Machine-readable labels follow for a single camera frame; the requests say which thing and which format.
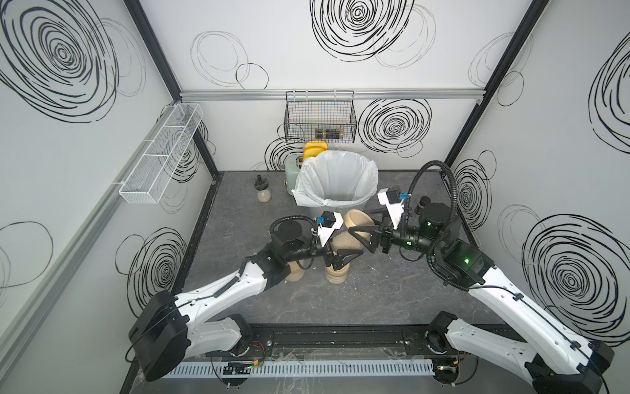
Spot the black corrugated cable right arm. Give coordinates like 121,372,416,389
400,160,473,292

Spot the white plastic bin liner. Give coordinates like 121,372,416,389
293,150,379,208

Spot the metal mesh trash bin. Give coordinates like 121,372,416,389
309,199,369,217

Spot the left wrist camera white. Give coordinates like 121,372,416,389
316,211,344,246

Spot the dark bottle in basket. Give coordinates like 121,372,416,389
315,129,344,141

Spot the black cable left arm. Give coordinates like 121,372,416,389
268,214,319,236

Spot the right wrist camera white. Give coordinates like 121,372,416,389
377,186,411,230

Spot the small bottle black pump top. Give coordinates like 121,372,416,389
254,174,272,203

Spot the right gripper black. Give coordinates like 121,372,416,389
349,206,442,259

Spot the white slotted cable duct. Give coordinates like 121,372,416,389
165,360,435,379

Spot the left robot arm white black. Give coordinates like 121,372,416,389
128,215,363,382

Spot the mint green toaster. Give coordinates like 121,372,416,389
284,154,303,195

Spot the white mesh wall shelf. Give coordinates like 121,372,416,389
119,103,203,205

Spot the aluminium wall rail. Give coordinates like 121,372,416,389
180,88,486,102

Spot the black wire wall basket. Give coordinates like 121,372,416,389
283,98,358,144

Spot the rice jar tan lid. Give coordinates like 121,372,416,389
325,264,350,284
285,260,305,282

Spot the middle rice jar tan lid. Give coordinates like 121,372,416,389
325,264,350,284

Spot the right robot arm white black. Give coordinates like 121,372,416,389
346,197,615,393

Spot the left rice jar tan lid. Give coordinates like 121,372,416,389
285,260,305,282

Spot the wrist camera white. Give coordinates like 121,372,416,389
377,186,411,230
316,211,344,246

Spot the small dark spice bottle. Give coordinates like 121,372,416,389
414,195,431,215

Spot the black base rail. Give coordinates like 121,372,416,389
241,323,435,359

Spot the yellow toast slice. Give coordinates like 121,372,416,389
303,146,327,162
304,141,328,150

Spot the glass rice jar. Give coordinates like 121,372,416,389
332,231,364,252

